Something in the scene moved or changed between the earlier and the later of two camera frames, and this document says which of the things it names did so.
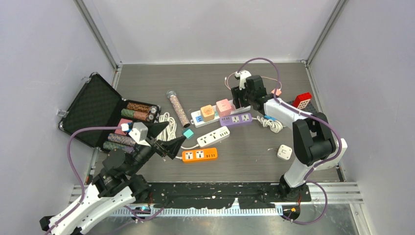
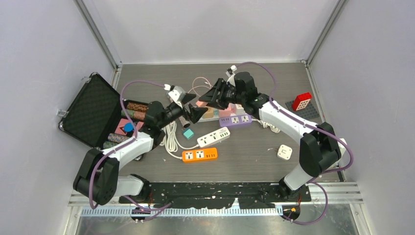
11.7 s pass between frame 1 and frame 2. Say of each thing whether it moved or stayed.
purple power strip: stayed
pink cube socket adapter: stayed
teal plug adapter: stayed
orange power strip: stayed
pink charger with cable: moved
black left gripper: moved
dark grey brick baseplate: stayed
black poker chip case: stayed
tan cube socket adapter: stayed
